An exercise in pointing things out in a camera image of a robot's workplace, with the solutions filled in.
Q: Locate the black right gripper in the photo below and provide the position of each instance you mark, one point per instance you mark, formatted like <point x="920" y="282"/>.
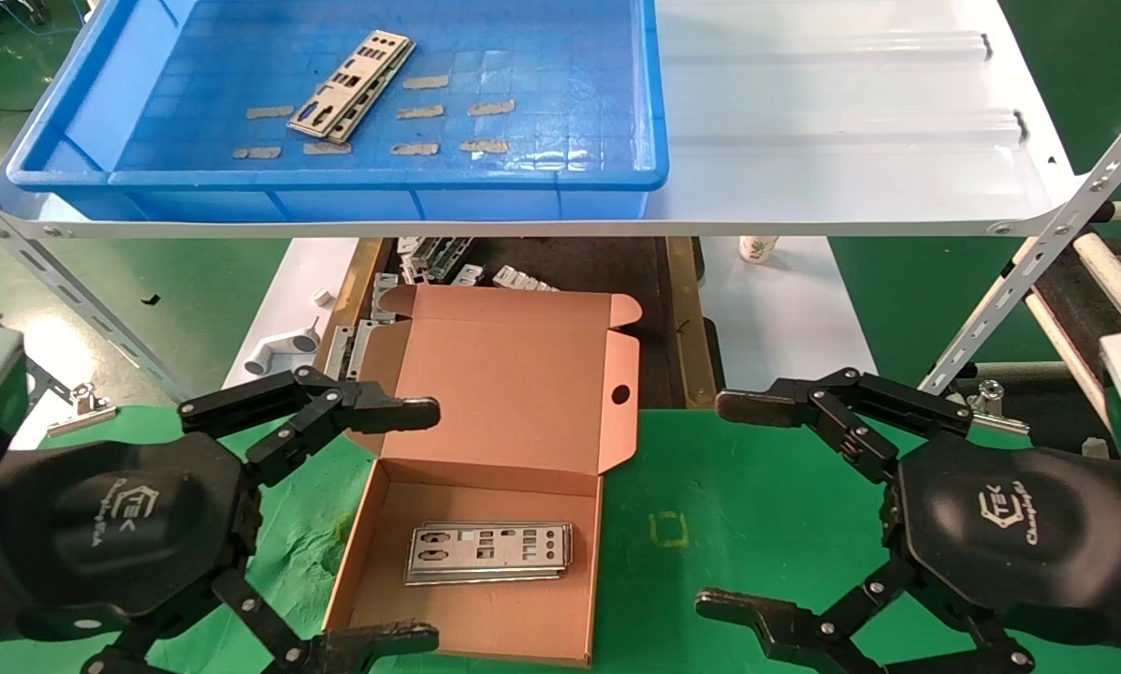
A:
<point x="1010" y="534"/>

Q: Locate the white metal shelf board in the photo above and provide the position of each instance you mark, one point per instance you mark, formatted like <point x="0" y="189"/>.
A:
<point x="851" y="140"/>

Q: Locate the small white block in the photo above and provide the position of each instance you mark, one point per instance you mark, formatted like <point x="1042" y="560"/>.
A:
<point x="1094" y="447"/>

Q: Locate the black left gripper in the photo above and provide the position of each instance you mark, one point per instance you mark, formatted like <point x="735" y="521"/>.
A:
<point x="121" y="534"/>

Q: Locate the grey slotted angle post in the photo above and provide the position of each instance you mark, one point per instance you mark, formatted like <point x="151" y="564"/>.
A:
<point x="1038" y="248"/>
<point x="102" y="323"/>

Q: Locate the white paper cup green print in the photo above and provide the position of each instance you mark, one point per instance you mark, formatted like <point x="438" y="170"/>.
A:
<point x="759" y="249"/>

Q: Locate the cream strip with red stripe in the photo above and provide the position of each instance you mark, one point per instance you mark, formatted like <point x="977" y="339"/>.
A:
<point x="1061" y="351"/>

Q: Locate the grey metal storage rack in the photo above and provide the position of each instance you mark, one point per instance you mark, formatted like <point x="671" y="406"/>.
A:
<point x="50" y="384"/>

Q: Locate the small white plastic cap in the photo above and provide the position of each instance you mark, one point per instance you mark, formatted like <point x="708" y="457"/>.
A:
<point x="323" y="298"/>

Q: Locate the black conveyor belt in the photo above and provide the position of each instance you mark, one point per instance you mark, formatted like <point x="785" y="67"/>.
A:
<point x="1099" y="318"/>

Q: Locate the silver metal spring clamp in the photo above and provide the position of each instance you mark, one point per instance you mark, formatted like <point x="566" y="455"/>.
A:
<point x="996" y="398"/>
<point x="83" y="418"/>

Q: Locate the silver metal plate pile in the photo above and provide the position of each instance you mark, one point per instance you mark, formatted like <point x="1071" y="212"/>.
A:
<point x="439" y="257"/>
<point x="336" y="346"/>

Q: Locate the white plastic pipe fitting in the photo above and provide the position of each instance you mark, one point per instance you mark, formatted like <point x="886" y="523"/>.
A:
<point x="280" y="351"/>

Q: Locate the small silver metal bracket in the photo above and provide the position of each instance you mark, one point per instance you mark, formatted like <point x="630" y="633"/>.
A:
<point x="518" y="278"/>
<point x="467" y="275"/>

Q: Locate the large blue plastic tray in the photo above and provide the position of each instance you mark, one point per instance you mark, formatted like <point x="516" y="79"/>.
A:
<point x="570" y="94"/>

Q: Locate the large green table cloth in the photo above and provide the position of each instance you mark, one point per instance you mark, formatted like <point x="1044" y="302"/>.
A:
<point x="757" y="487"/>

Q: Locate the wooden framed black mat tray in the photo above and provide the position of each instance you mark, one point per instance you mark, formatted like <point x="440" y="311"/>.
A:
<point x="607" y="267"/>

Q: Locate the open brown cardboard box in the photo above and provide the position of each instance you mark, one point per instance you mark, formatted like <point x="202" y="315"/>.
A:
<point x="504" y="393"/>

